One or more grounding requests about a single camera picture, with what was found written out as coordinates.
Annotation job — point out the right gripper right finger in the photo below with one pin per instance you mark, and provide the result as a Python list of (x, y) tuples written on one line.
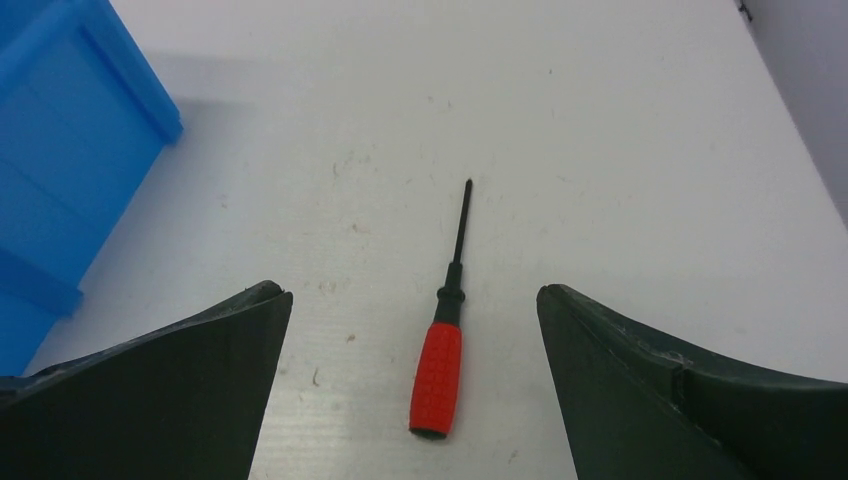
[(638, 403)]

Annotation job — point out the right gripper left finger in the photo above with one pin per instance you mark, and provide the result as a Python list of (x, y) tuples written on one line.
[(185, 401)]

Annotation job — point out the red handled screwdriver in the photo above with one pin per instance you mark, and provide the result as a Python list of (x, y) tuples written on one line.
[(435, 391)]

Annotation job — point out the blue plastic bin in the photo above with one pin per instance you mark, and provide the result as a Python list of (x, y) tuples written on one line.
[(83, 118)]

